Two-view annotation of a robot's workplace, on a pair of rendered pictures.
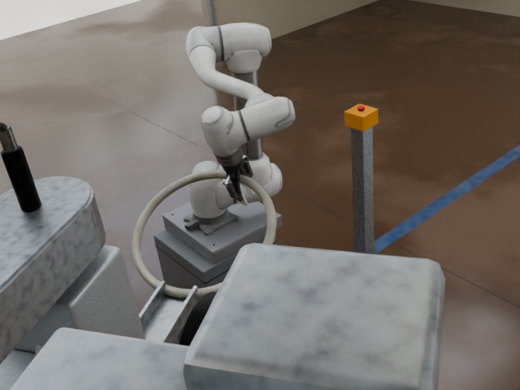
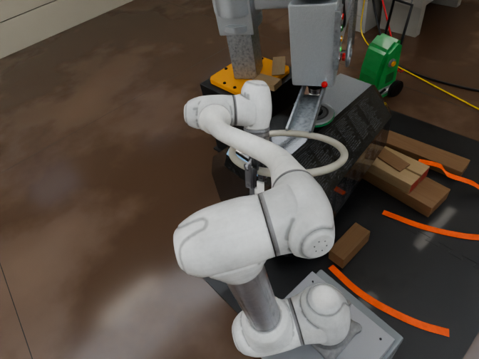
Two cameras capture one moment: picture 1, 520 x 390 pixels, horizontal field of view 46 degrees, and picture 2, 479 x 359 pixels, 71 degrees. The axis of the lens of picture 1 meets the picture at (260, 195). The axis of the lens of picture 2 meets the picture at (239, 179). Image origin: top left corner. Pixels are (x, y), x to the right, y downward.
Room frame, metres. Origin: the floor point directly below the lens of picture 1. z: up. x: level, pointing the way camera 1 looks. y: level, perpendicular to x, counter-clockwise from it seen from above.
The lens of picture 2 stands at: (2.69, 0.09, 2.20)
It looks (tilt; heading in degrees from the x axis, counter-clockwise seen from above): 47 degrees down; 186
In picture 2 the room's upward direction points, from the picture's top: 14 degrees counter-clockwise
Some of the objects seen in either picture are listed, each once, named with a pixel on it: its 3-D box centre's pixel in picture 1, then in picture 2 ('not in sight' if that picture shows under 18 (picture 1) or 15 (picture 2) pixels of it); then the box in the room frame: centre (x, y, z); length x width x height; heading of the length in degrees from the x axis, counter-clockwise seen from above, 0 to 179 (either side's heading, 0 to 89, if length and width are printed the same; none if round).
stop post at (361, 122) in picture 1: (363, 201); not in sight; (2.76, -0.55, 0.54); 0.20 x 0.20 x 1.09; 40
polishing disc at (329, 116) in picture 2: not in sight; (315, 112); (1.05, 0.45, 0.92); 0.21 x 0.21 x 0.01
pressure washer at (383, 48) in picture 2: not in sight; (382, 53); (-0.28, 1.38, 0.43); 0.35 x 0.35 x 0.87; 25
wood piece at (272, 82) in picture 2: not in sight; (266, 82); (0.44, 0.22, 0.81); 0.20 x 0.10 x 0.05; 48
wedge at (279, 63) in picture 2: not in sight; (278, 65); (0.24, 0.34, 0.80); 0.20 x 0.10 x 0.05; 169
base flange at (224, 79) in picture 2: not in sight; (249, 74); (0.21, 0.10, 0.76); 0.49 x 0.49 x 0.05; 40
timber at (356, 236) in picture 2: not in sight; (348, 245); (1.49, 0.59, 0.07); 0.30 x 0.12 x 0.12; 128
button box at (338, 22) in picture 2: not in sight; (337, 38); (1.16, 0.53, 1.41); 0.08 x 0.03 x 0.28; 157
